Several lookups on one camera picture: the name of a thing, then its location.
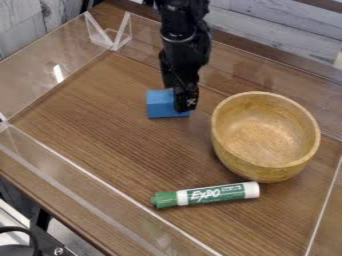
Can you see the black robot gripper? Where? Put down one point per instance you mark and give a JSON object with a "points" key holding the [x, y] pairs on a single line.
{"points": [[182, 58]]}

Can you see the blue foam block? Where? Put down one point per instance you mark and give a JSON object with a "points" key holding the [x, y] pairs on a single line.
{"points": [[161, 105]]}

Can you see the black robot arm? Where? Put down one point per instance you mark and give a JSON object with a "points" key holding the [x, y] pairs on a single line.
{"points": [[184, 18]]}

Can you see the brown wooden bowl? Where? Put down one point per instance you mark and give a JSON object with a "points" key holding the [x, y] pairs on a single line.
{"points": [[265, 136]]}

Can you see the green Expo marker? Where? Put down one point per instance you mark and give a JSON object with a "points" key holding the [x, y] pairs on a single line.
{"points": [[229, 192]]}

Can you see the clear acrylic tray wall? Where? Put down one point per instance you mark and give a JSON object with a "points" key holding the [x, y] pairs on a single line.
{"points": [[86, 154]]}

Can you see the black metal bracket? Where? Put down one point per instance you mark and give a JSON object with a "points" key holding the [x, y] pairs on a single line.
{"points": [[50, 246]]}

